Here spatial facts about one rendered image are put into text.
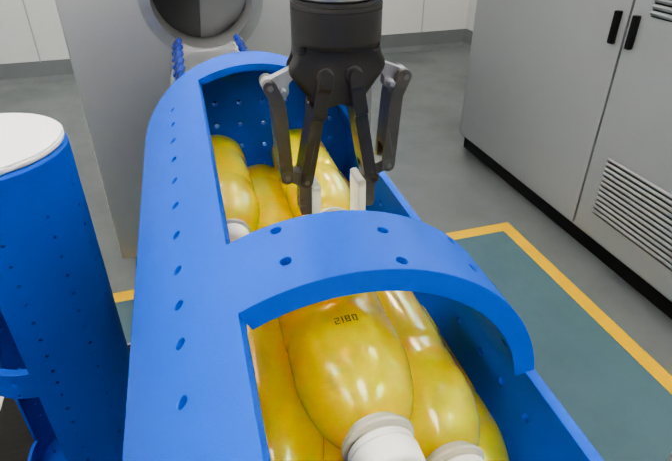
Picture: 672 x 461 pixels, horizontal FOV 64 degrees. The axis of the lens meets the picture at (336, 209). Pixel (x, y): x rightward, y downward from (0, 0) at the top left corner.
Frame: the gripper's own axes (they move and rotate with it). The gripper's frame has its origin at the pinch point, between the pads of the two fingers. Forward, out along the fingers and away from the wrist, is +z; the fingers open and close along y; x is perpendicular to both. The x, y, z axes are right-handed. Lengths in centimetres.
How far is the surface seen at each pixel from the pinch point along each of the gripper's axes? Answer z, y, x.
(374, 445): -3.8, 5.8, 28.3
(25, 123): 10, 43, -60
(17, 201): 16, 42, -41
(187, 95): -7.6, 12.8, -15.8
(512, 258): 114, -113, -117
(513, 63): 49, -144, -188
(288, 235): -9.6, 7.8, 17.2
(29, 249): 25, 43, -41
